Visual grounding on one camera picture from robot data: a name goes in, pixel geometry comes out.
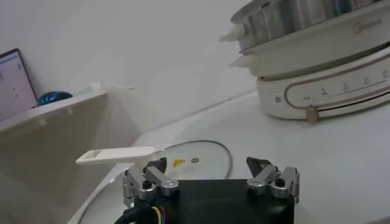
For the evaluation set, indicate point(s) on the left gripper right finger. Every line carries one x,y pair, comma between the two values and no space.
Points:
274,182

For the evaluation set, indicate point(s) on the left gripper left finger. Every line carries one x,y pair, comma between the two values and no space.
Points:
147,184

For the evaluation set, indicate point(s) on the stainless steel steamer basket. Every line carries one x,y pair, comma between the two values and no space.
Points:
289,18

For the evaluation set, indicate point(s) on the white electric cooker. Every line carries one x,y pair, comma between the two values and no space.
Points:
320,91

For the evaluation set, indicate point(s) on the white side table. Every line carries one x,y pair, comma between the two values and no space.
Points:
45,137

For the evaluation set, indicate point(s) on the blue computer mouse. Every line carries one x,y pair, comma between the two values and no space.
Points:
53,98

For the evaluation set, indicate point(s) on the laptop screen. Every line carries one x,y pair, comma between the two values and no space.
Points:
15,85

